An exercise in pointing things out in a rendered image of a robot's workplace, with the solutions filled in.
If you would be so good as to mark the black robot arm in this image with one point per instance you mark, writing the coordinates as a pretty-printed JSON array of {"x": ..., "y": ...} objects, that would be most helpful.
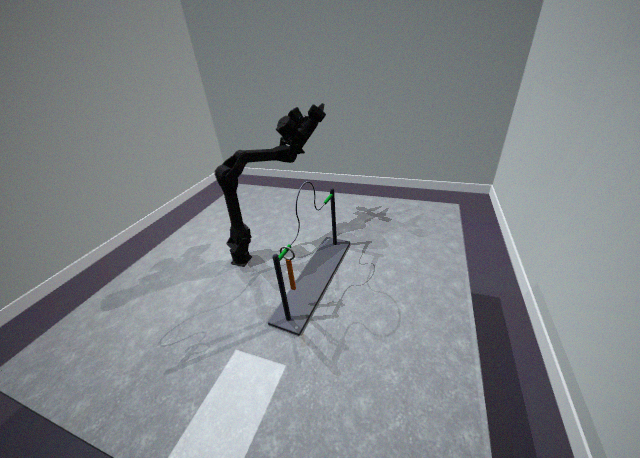
[{"x": 227, "y": 178}]

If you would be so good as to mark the orange handle with dark grey loop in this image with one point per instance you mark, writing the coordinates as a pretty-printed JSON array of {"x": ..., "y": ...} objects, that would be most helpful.
[{"x": 289, "y": 267}]

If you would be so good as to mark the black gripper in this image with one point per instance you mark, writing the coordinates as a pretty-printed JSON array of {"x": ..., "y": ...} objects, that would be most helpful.
[{"x": 315, "y": 115}]

